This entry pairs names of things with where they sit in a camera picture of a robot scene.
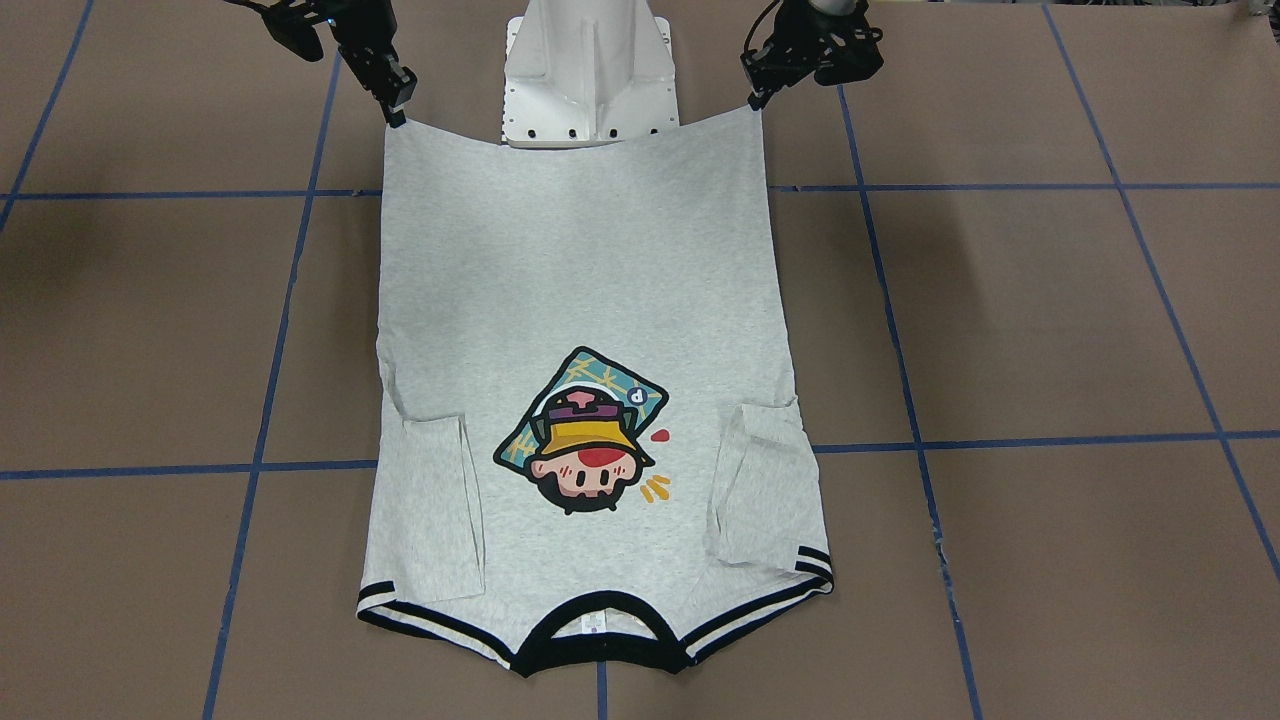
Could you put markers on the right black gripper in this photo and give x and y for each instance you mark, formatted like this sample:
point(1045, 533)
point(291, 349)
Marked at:
point(363, 42)

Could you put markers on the grey cartoon print t-shirt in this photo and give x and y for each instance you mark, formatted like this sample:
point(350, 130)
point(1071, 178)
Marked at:
point(591, 447)

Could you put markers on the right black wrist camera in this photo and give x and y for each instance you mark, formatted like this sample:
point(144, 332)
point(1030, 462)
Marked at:
point(292, 23)

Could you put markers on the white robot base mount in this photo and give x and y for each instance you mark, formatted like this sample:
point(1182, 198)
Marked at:
point(587, 73)

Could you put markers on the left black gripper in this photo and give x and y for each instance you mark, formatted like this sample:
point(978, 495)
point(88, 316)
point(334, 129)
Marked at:
point(778, 55)

